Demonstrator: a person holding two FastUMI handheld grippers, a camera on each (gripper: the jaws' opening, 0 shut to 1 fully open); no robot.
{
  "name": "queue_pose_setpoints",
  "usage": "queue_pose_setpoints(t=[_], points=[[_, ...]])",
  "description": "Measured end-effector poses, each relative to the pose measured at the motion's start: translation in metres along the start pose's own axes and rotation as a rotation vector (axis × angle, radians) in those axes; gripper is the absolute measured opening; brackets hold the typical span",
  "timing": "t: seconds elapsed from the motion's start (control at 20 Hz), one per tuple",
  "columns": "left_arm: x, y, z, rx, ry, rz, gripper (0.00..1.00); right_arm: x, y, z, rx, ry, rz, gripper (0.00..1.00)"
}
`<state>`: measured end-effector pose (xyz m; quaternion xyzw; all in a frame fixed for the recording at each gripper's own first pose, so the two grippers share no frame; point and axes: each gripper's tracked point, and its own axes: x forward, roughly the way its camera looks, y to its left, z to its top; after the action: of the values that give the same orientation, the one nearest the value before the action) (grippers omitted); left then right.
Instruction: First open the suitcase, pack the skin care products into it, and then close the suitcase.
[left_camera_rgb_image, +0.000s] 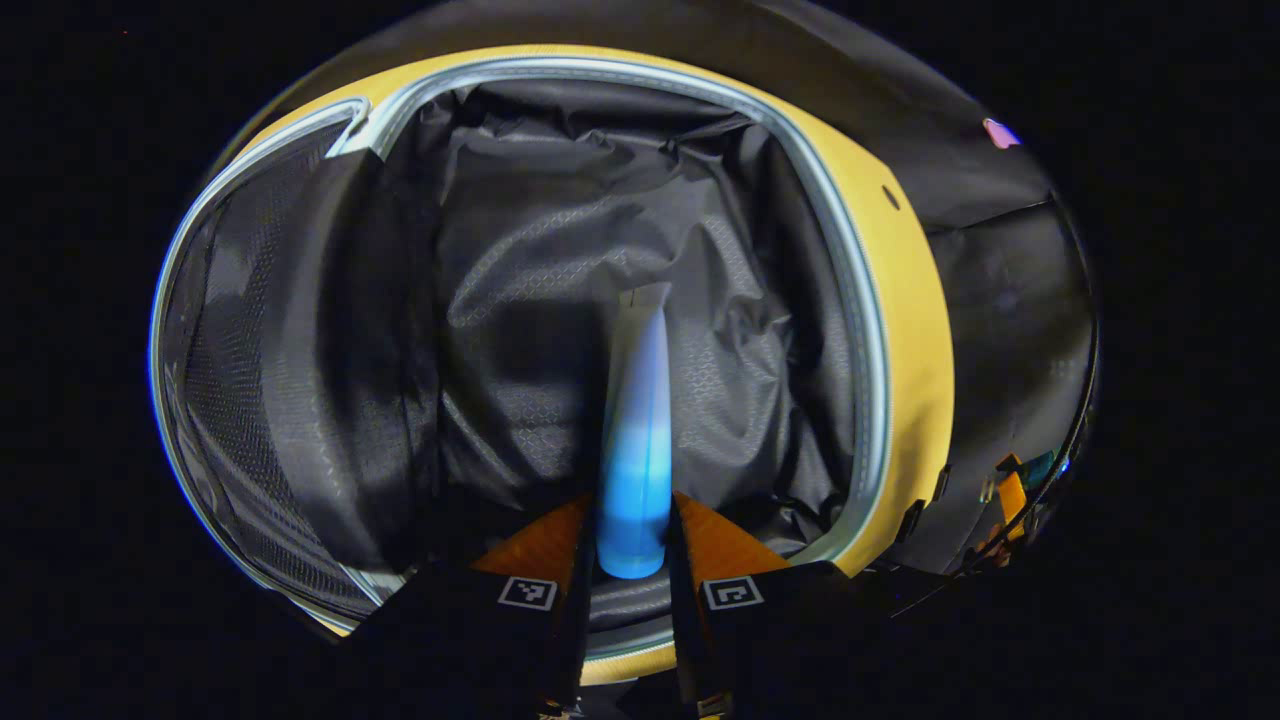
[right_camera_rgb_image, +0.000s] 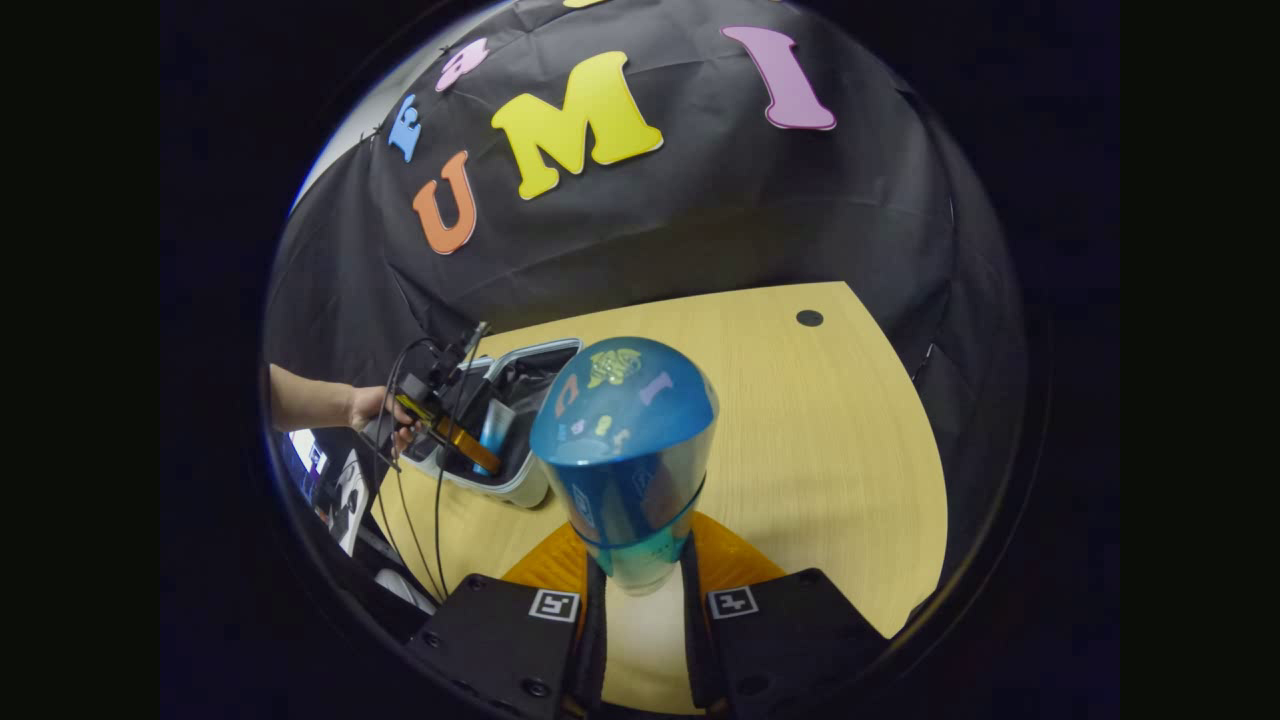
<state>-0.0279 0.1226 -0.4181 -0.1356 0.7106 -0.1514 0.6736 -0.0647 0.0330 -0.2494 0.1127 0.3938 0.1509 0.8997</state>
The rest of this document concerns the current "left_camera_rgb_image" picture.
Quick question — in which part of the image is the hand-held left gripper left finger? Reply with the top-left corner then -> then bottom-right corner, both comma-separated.
340,492 -> 599,717

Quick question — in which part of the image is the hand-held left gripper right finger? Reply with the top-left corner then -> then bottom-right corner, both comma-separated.
666,490 -> 966,720

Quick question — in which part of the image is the blue cap skin care tube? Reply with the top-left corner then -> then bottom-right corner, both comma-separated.
597,283 -> 673,581

